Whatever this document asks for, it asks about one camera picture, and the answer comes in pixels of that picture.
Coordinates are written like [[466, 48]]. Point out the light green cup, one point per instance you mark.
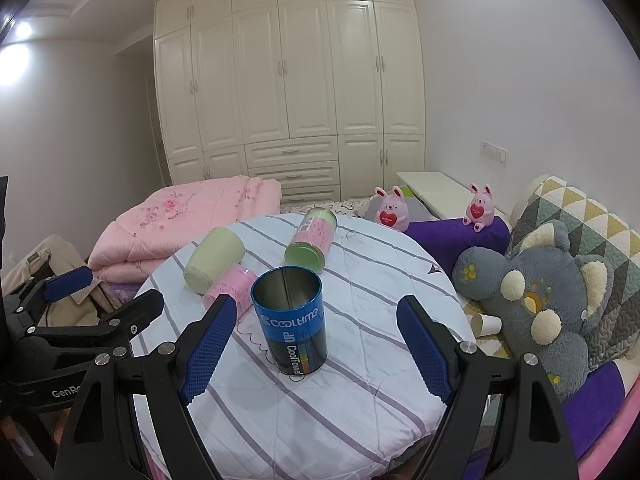
[[220, 272]]

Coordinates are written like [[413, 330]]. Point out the grey plush toy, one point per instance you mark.
[[540, 305]]

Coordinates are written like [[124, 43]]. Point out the khaki clothing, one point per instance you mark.
[[60, 257]]

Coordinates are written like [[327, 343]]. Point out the cream wardrobe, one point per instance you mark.
[[295, 85]]

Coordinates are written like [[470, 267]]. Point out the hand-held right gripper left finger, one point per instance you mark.
[[209, 352]]

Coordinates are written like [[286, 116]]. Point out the pink bunny figurine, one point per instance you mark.
[[479, 207], [392, 210]]

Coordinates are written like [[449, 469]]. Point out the purple cushion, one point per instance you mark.
[[450, 240]]

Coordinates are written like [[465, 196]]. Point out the ceiling light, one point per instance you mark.
[[22, 30]]

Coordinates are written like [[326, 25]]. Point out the white paper cup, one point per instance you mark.
[[486, 324]]

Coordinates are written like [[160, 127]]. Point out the white bench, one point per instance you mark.
[[440, 190]]

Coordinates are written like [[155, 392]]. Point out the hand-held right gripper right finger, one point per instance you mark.
[[425, 355]]

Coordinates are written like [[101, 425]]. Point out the blue tin cup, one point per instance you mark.
[[292, 325]]

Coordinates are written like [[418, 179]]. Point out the purple bed sheet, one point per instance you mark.
[[600, 410]]

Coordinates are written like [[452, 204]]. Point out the wall switch panel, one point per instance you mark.
[[494, 152]]

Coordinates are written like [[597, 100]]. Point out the triangle patterned quilted cushion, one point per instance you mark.
[[590, 220]]

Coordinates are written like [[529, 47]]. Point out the pink and green tin cup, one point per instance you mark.
[[312, 237]]

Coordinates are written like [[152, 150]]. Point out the pink floral quilt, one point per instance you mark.
[[185, 220]]

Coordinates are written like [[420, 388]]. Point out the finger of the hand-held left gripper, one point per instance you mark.
[[135, 312], [67, 282]]

